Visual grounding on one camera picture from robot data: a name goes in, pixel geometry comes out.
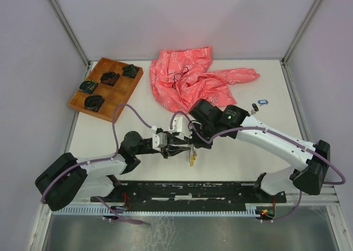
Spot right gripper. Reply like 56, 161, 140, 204
184, 121, 217, 149

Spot large keyring with yellow handle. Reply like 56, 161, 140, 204
186, 145, 197, 167

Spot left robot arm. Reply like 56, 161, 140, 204
35, 129, 191, 211

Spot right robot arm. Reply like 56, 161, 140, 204
189, 99, 330, 202

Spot key with black head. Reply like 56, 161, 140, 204
250, 103, 259, 115

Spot pink patterned cloth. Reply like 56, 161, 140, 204
149, 46, 260, 113

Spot eyeglasses on cloth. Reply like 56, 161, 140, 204
172, 66, 189, 90

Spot blue key tag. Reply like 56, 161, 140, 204
258, 99, 269, 106

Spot dark rolled item top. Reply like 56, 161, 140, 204
122, 64, 140, 79

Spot wooden compartment tray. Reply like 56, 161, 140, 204
68, 57, 143, 122

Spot dark rolled item bottom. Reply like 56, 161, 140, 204
84, 95, 105, 112

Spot dark rolled item middle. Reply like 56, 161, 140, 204
100, 71, 120, 86

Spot dark green rolled item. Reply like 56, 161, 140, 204
78, 80, 98, 94

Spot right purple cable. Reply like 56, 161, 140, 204
169, 110, 347, 223

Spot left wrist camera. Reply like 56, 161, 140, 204
151, 126, 168, 152

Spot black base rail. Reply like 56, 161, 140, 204
102, 180, 287, 212

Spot white cable duct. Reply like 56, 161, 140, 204
52, 202, 276, 217

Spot right aluminium frame post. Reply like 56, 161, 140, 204
281, 0, 325, 65

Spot aluminium frame post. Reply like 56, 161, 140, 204
47, 0, 90, 67
281, 0, 325, 65

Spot left aluminium frame post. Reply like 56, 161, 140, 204
47, 0, 90, 67

